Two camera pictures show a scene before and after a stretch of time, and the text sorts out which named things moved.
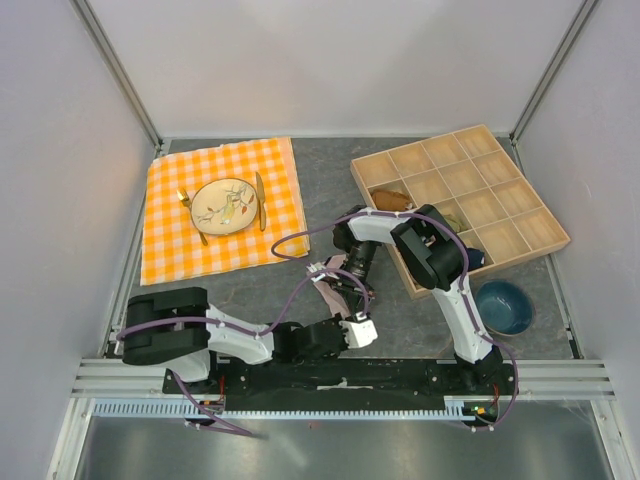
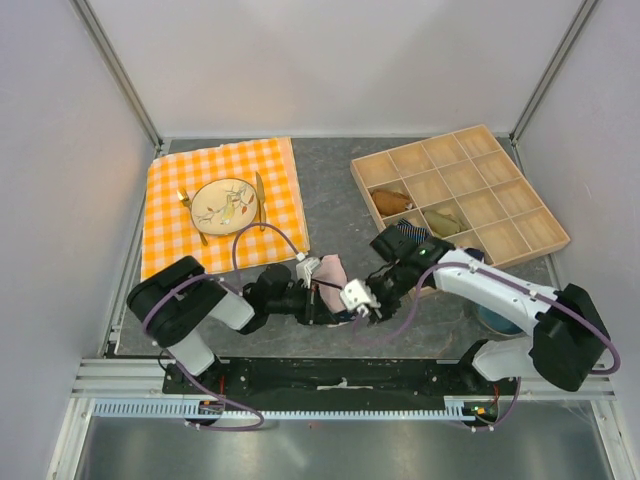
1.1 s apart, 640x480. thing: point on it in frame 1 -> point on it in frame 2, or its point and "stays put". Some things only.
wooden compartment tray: [467, 174] stays put
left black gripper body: [344, 345] -> [301, 302]
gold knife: [261, 201] stays put
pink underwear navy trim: [334, 300] stays put
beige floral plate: [224, 206] stays put
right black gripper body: [359, 269] -> [388, 288]
